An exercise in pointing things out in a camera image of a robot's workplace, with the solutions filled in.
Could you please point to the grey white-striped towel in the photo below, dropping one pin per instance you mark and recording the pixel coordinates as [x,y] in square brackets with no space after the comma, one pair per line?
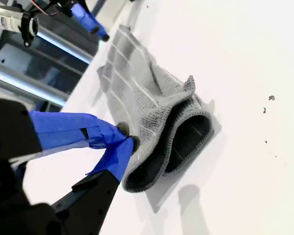
[137,73]

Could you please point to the small grey lint scrap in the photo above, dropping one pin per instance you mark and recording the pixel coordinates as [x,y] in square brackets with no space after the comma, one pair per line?
[271,98]
[264,110]

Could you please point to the steel post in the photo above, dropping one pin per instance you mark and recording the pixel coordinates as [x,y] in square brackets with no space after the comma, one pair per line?
[63,46]
[27,84]

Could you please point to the black camera box white label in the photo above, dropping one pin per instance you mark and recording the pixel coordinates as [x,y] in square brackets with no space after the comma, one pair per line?
[9,19]

